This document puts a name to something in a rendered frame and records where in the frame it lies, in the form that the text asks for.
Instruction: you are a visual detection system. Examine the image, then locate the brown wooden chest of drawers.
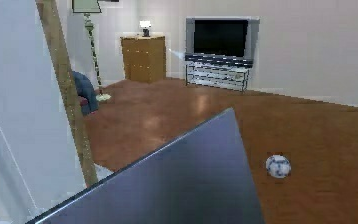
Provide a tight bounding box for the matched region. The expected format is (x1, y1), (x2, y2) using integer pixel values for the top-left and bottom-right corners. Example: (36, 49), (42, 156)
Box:
(120, 33), (167, 84)

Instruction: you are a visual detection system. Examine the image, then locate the grey television set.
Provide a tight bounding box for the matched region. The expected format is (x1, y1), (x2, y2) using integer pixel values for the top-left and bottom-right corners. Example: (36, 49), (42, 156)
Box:
(185, 16), (261, 62)

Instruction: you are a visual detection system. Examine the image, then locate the white television stand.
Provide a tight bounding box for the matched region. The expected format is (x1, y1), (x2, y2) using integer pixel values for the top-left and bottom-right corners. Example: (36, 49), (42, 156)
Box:
(184, 53), (255, 92)

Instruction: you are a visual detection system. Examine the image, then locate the dark grey laptop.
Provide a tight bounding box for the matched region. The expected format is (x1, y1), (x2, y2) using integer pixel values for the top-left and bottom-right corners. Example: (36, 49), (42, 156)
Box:
(26, 107), (266, 224)

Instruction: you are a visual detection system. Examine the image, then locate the small white table lamp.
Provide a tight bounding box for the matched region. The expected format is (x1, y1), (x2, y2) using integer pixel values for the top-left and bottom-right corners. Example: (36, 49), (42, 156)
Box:
(139, 20), (152, 38)

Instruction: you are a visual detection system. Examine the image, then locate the blue armchair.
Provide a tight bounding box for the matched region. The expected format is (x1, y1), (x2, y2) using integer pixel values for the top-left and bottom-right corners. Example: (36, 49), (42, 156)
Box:
(71, 70), (100, 116)

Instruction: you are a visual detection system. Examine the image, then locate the green floor lamp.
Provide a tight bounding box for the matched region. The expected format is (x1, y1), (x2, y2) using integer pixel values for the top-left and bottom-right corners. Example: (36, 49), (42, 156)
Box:
(71, 0), (113, 102)

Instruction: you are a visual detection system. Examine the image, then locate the white and blue ball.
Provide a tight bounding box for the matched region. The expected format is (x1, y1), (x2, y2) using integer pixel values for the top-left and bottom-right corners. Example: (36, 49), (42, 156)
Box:
(265, 154), (292, 179)

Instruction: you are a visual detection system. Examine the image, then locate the brown wooden door frame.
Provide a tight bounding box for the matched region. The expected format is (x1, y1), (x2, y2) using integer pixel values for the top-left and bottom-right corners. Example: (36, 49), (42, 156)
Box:
(35, 0), (99, 188)

